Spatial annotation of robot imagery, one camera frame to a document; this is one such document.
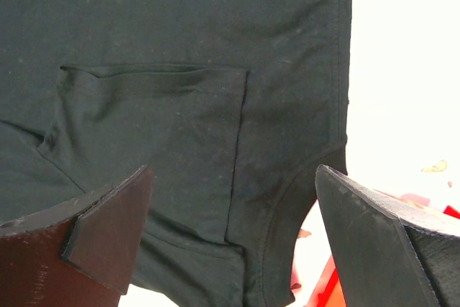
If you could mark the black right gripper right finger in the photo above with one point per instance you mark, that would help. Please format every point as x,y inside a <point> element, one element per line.
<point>387,252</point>

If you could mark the red plastic tray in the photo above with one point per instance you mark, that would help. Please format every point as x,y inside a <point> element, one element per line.
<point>327,291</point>

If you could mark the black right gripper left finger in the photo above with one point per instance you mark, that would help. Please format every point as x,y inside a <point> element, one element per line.
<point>81,252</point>

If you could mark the black t-shirt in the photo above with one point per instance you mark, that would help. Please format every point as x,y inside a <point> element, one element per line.
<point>232,103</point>

